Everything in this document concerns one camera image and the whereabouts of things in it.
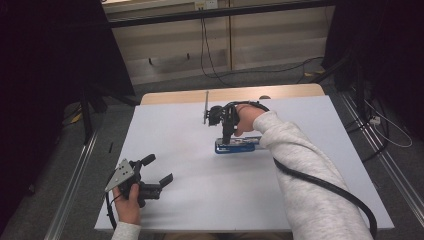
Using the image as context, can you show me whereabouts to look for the black stand leg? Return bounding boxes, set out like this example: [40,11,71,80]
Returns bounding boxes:
[79,88,108,146]

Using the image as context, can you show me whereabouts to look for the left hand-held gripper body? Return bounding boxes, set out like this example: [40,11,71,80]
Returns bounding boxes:
[104,158,164,208]

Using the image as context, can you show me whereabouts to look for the person's right hand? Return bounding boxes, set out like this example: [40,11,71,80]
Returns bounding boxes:
[233,105,268,138]

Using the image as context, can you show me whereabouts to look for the metal floor rail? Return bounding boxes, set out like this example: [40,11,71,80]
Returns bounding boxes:
[339,91,424,219]
[43,131,100,240]

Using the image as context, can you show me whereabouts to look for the person's left hand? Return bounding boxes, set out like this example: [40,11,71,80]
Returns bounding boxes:
[112,182,143,226]

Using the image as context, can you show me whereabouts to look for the black floor cables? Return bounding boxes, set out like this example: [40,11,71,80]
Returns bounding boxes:
[344,99,390,164]

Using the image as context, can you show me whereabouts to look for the blue case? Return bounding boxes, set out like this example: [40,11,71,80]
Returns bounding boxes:
[214,135,264,155]

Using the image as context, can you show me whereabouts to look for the black horizontal bar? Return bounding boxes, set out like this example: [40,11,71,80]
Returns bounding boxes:
[105,0,336,30]

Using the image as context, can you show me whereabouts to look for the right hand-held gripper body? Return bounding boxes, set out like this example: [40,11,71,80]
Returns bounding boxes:
[203,90,242,134]

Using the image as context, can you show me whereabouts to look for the black curtain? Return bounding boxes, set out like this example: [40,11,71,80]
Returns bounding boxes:
[321,0,424,143]
[0,0,136,234]

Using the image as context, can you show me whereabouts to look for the white wall socket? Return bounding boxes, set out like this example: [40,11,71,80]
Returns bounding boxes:
[194,0,219,11]

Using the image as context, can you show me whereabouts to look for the left hand-held gripper black cable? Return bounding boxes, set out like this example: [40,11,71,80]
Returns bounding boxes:
[105,191,118,231]

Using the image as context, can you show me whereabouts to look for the thin white cable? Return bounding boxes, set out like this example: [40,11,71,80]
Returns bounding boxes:
[364,99,414,149]

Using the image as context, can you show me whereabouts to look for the right hand-held gripper black cable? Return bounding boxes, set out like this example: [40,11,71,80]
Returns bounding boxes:
[272,157,378,240]

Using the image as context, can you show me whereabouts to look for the thin black hanging cable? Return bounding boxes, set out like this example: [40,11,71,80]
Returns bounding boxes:
[199,17,325,88]

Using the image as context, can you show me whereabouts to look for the hand-held gripper black cable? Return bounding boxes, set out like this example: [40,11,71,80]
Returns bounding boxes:
[105,191,118,231]
[272,157,378,240]

